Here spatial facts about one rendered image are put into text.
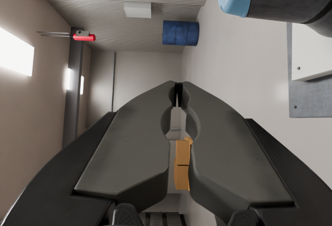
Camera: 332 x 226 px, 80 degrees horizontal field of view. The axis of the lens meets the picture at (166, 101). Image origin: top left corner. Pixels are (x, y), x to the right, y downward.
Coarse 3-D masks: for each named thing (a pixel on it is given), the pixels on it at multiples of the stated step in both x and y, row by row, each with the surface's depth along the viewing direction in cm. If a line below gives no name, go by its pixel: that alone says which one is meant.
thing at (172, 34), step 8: (168, 24) 486; (176, 24) 488; (184, 24) 490; (192, 24) 491; (168, 32) 485; (176, 32) 486; (184, 32) 487; (192, 32) 487; (168, 40) 497; (176, 40) 497; (184, 40) 497; (192, 40) 498
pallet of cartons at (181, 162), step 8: (176, 144) 514; (184, 144) 497; (176, 152) 508; (184, 152) 495; (176, 160) 502; (184, 160) 493; (176, 168) 496; (184, 168) 493; (176, 176) 491; (184, 176) 492; (176, 184) 491; (184, 184) 492
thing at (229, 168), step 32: (192, 96) 10; (192, 128) 10; (224, 128) 8; (192, 160) 7; (224, 160) 7; (256, 160) 7; (192, 192) 7; (224, 192) 6; (256, 192) 6; (288, 192) 6; (224, 224) 7
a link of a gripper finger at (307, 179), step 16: (256, 128) 8; (272, 144) 8; (272, 160) 7; (288, 160) 7; (288, 176) 6; (304, 176) 6; (304, 192) 6; (320, 192) 6; (256, 208) 5; (272, 208) 5; (288, 208) 5; (304, 208) 5; (320, 208) 5; (256, 224) 5; (272, 224) 5; (288, 224) 5; (304, 224) 5; (320, 224) 5
